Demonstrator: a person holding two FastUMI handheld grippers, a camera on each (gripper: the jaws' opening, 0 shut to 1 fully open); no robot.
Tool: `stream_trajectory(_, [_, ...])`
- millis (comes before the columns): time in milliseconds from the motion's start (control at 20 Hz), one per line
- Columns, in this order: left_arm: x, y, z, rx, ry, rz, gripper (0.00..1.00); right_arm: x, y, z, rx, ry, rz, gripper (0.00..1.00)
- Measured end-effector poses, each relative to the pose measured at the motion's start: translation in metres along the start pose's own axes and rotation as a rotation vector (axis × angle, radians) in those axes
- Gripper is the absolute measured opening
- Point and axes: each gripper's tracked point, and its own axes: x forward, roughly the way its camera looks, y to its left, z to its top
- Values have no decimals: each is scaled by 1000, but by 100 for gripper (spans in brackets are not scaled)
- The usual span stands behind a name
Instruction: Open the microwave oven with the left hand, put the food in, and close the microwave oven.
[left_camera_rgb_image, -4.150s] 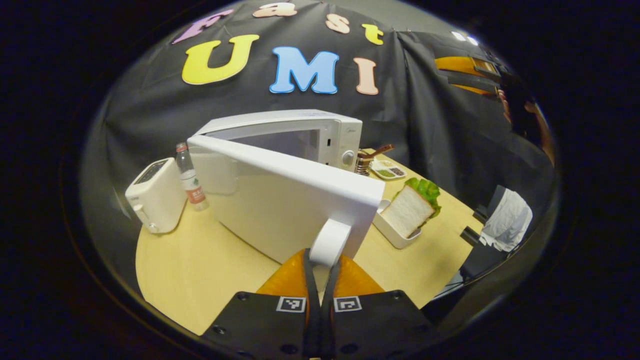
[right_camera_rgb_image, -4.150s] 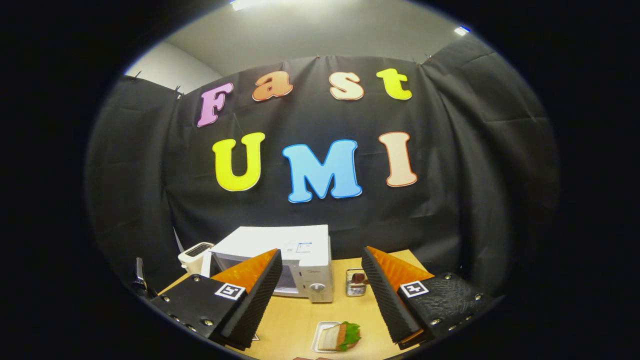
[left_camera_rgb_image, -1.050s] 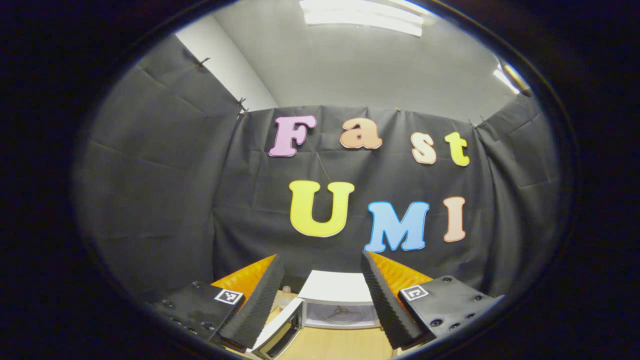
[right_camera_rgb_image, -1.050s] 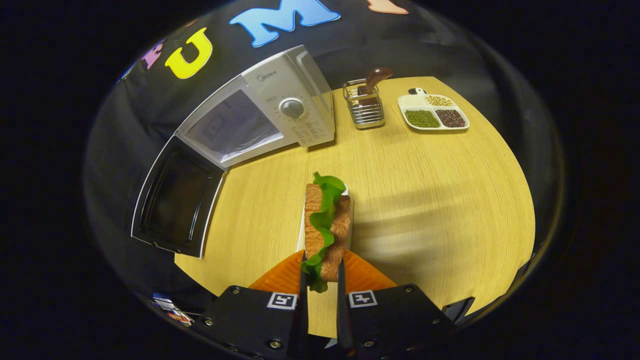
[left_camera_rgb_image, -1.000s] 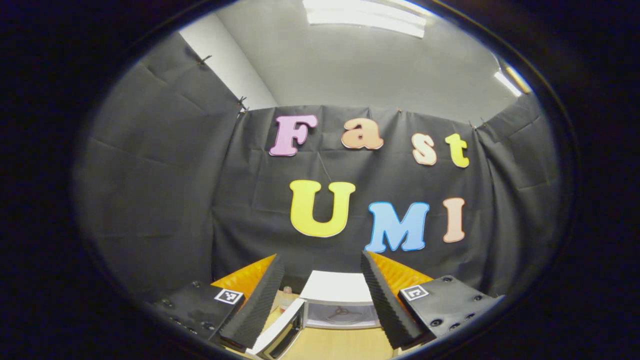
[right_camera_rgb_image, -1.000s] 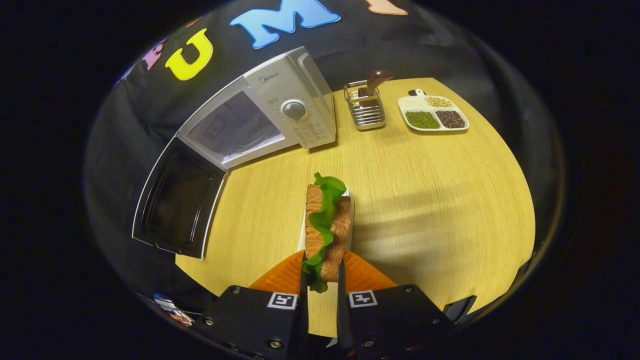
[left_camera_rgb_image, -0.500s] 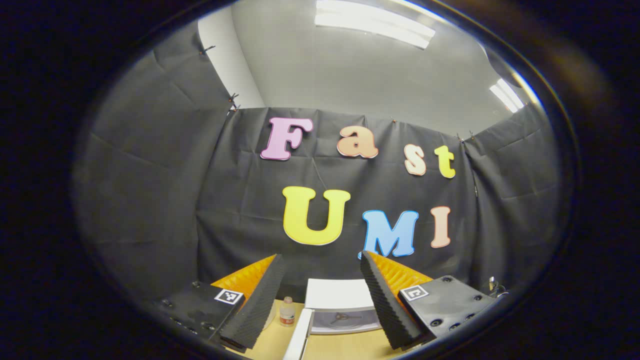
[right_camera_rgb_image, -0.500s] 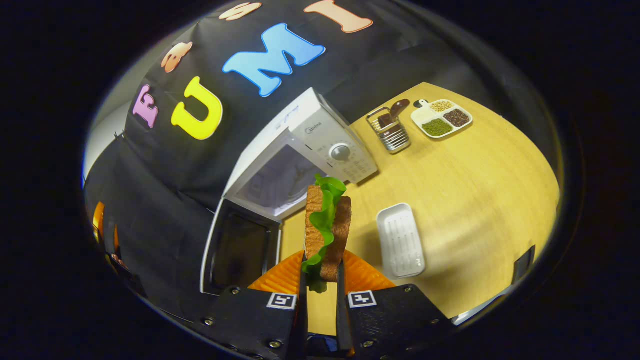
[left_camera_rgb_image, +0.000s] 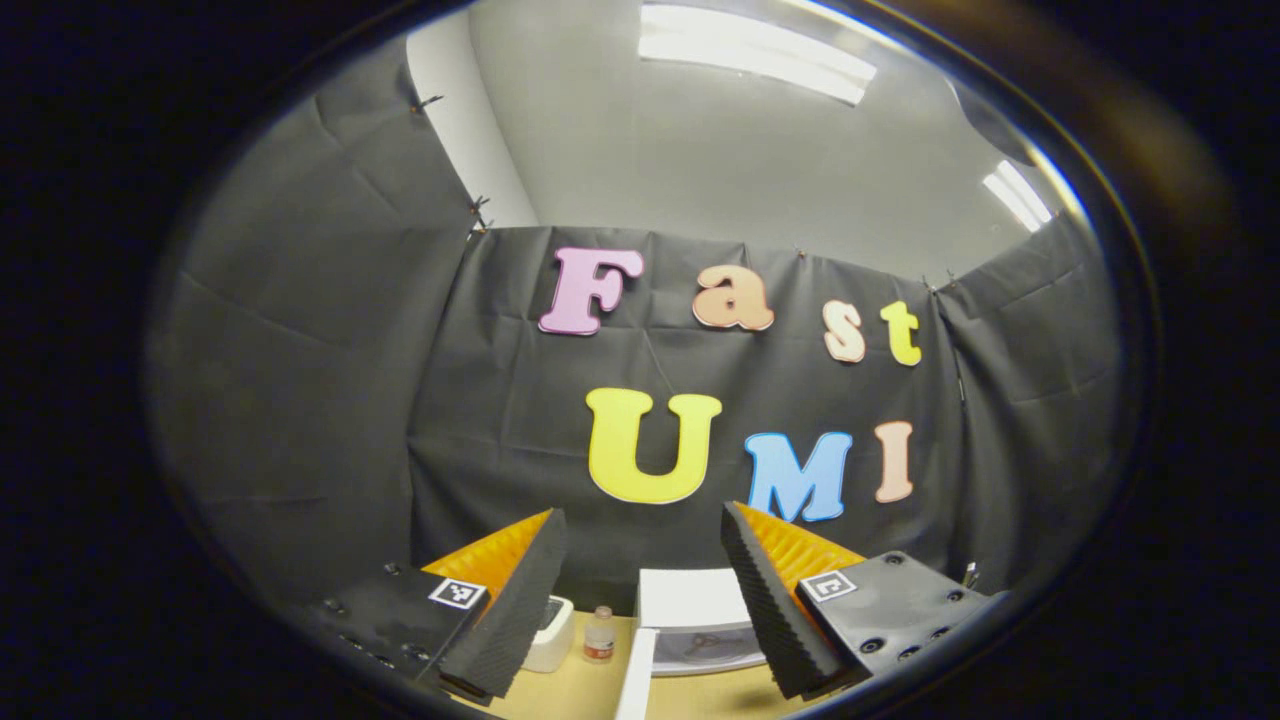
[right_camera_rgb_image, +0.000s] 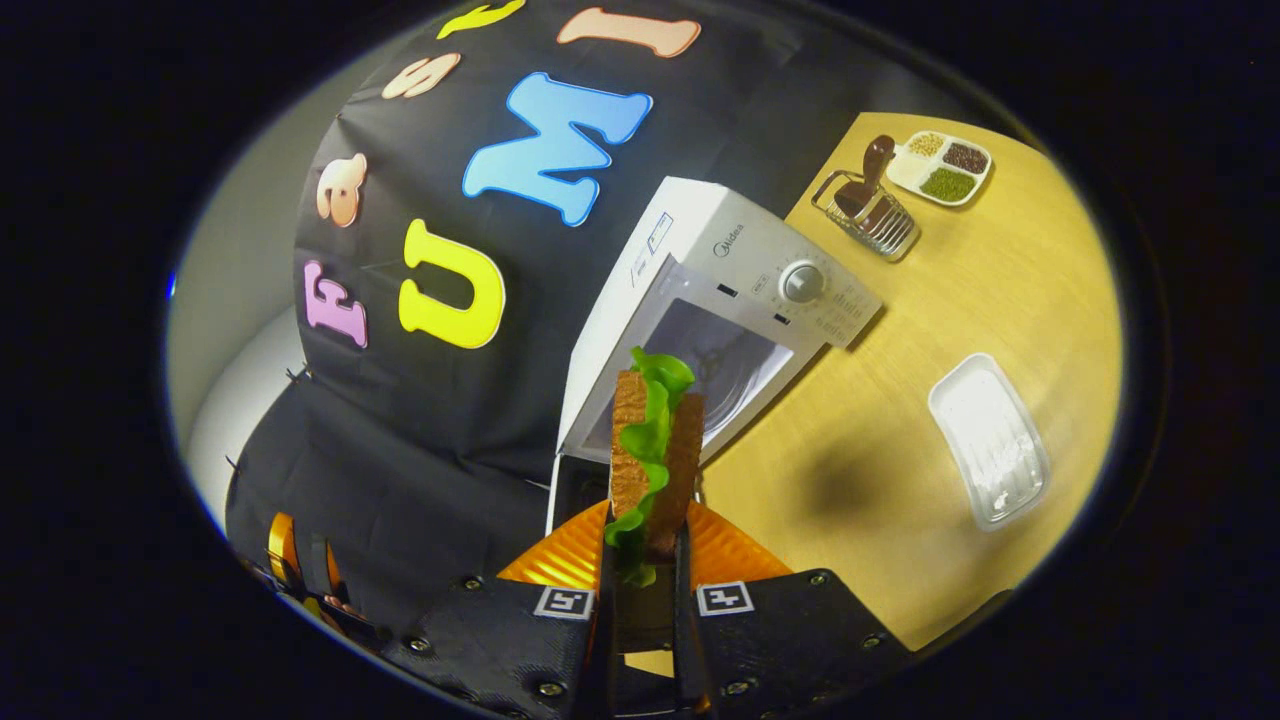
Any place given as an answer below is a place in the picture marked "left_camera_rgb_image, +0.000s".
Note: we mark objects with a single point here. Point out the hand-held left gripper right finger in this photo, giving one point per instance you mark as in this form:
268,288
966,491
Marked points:
765,610

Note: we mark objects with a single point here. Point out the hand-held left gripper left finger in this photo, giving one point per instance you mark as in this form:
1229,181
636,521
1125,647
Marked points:
520,610

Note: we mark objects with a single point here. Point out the white microwave oven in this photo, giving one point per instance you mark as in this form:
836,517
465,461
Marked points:
690,595

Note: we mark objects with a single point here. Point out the white toaster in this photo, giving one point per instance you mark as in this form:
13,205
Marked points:
550,640

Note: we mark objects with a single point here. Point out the small red label bottle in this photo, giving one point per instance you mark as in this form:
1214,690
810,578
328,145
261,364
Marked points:
599,640

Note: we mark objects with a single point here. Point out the black backdrop cloth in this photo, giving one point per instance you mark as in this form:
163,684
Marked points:
330,400

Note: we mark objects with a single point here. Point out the small ceiling light panel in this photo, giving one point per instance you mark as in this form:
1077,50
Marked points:
1018,195

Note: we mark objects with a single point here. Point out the large ceiling light panel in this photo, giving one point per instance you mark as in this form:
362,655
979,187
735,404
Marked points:
760,55

